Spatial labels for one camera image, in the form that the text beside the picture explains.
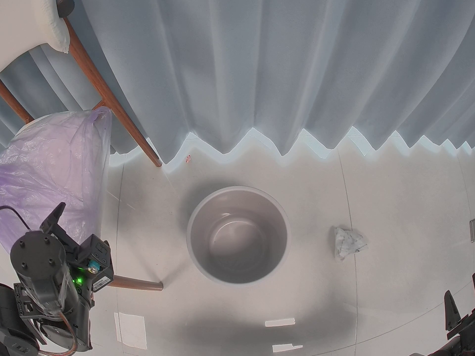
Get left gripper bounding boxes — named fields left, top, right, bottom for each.
left=40, top=202, right=82, bottom=259

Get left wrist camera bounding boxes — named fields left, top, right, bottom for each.
left=72, top=235, right=114, bottom=294

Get white trash bin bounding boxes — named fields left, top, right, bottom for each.
left=187, top=186, right=291, bottom=288

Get black cable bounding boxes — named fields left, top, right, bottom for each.
left=0, top=206, right=30, bottom=233

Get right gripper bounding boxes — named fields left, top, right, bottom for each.
left=427, top=273, right=475, bottom=356

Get crumpled white printed wrapper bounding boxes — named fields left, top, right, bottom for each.
left=331, top=225, right=370, bottom=262

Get purple plastic bag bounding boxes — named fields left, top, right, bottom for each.
left=0, top=107, right=113, bottom=255

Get pale blue curtain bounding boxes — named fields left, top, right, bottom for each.
left=0, top=0, right=475, bottom=166

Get white cushioned wooden chair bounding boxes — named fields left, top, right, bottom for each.
left=0, top=0, right=164, bottom=293

